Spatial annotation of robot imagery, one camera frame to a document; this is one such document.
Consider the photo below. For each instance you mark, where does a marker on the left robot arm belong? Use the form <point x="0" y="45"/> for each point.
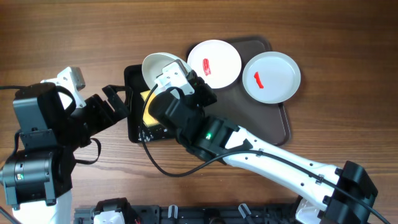
<point x="54" y="122"/>

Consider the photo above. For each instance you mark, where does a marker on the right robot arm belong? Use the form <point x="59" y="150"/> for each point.
<point x="177" y="99"/>

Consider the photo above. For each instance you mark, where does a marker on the white plate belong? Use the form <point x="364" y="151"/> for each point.
<point x="154" y="63"/>
<point x="216" y="61"/>

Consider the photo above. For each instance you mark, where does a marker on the black plastic bin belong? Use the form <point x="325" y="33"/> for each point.
<point x="134" y="79"/>

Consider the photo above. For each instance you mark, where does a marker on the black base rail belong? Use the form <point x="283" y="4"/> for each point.
<point x="279" y="213"/>

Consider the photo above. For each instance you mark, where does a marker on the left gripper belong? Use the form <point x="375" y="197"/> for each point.
<point x="121" y="109"/>

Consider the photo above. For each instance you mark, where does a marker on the light grey plate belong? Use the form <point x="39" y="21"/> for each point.
<point x="271" y="77"/>

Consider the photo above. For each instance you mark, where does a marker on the dark brown serving tray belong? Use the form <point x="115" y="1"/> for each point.
<point x="268" y="122"/>

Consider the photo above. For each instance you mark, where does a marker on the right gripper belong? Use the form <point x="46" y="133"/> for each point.
<point x="202" y="88"/>

